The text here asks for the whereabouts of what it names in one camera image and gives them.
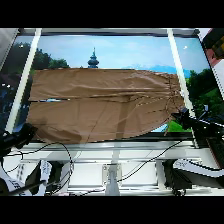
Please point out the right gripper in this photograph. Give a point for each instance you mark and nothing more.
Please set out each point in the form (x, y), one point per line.
(185, 119)

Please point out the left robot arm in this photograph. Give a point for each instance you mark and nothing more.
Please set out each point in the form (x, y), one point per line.
(15, 138)

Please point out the brown pants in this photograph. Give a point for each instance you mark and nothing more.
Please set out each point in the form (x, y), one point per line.
(100, 103)

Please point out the silver frame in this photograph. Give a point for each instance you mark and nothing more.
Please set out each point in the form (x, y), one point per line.
(113, 168)

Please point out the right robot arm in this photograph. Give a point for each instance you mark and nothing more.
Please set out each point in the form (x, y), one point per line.
(208, 128)

